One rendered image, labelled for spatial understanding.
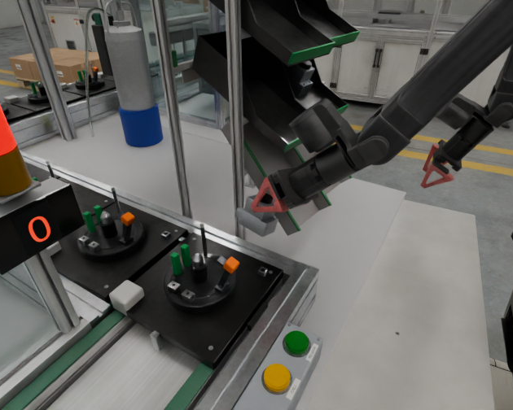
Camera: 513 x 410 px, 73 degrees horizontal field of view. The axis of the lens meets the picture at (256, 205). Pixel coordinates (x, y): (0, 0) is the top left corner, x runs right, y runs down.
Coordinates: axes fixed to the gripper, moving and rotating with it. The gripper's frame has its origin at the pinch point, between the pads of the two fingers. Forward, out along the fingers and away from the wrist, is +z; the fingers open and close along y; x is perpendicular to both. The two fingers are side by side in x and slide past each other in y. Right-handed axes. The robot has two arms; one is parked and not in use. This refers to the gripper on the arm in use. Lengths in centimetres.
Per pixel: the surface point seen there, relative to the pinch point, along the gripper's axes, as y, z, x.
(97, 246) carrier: 16.2, 31.2, -7.3
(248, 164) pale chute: -7.2, 3.6, -10.3
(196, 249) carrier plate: 1.7, 19.8, 1.5
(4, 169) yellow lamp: 38.2, 4.2, -13.0
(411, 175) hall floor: -265, 29, 4
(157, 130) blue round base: -44, 62, -55
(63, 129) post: -23, 91, -73
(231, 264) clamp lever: 11.1, 3.2, 7.8
